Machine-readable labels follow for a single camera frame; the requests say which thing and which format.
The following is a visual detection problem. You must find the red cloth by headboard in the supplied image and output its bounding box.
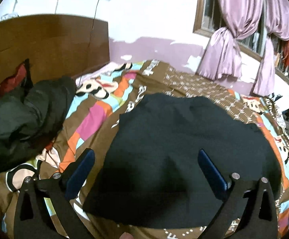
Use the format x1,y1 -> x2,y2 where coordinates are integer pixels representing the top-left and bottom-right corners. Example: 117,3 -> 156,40
0,59 -> 33,98

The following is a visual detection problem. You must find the dark green jacket pile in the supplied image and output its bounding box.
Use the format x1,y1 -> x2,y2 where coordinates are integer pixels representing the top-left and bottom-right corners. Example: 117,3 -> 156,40
0,75 -> 78,165

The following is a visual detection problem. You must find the brown wooden headboard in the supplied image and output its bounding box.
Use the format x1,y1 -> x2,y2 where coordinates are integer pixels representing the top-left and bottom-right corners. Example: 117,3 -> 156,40
0,14 -> 110,83

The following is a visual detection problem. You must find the left pink curtain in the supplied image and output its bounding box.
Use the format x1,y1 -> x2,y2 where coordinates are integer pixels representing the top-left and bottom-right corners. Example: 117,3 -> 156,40
197,0 -> 264,80

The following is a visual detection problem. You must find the colourful cartoon bed quilt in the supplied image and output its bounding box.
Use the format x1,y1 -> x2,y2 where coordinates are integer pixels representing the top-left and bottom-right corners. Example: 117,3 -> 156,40
0,60 -> 289,238

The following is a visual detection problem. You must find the wooden framed window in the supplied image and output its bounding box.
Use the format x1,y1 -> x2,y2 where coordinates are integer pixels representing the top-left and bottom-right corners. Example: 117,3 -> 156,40
197,0 -> 289,80

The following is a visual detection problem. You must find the red hanging garment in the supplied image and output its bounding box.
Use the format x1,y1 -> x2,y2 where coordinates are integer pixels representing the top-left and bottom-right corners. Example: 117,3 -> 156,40
282,40 -> 289,72

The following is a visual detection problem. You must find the pink curtain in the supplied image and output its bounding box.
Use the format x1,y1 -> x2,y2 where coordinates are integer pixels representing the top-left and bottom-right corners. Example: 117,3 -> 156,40
197,0 -> 264,80
252,0 -> 289,97

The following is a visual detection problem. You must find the right pink curtain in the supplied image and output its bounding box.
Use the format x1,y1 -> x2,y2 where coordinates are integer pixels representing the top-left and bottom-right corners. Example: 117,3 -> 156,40
252,0 -> 289,97

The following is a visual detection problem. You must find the black winter jacket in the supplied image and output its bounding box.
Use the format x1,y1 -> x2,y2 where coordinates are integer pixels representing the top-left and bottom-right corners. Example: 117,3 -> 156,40
83,93 -> 282,229

